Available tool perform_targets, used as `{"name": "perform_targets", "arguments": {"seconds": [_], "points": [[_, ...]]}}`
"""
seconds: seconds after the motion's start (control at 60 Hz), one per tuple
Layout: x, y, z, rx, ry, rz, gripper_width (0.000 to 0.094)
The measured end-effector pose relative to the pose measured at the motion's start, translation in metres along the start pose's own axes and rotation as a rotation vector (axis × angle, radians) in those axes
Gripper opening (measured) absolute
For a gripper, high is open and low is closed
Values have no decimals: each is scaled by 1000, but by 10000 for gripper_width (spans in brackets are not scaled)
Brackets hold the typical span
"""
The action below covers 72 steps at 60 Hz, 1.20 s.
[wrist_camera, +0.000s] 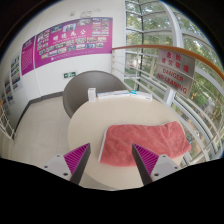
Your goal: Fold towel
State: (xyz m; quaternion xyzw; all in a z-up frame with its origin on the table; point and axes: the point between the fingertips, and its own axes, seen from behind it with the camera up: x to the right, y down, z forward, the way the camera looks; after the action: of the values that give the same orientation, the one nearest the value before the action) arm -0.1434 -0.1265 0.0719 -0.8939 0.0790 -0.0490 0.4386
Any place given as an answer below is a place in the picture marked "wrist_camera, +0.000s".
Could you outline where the small upright white box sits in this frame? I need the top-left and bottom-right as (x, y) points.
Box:
(87, 87), (98, 103)

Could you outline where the white photo board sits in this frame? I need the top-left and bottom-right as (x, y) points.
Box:
(9, 53), (23, 93)
(2, 74), (15, 106)

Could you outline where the green exit sign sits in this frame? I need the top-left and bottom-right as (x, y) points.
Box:
(63, 71), (77, 79)

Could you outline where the short white stair railing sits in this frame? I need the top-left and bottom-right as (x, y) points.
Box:
(0, 99), (17, 145)

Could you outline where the red-lettered warning sign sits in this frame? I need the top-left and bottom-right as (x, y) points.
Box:
(155, 49), (197, 99)

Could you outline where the large magenta photo poster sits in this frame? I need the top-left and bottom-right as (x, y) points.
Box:
(34, 17), (114, 70)

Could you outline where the narrow magenta text poster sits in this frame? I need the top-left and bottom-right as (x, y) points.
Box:
(20, 35), (36, 77)

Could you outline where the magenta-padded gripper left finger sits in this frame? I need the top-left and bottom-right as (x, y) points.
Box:
(42, 142), (92, 186)

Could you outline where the white railing with orange handrail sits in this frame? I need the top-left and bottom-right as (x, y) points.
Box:
(111, 44), (224, 168)

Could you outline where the flat white blue-edged box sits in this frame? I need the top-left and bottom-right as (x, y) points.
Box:
(129, 90), (154, 102)

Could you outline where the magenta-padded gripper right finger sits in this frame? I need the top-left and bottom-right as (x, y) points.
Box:
(131, 143), (183, 187)

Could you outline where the pink towel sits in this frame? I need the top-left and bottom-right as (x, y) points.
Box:
(97, 120), (192, 168)

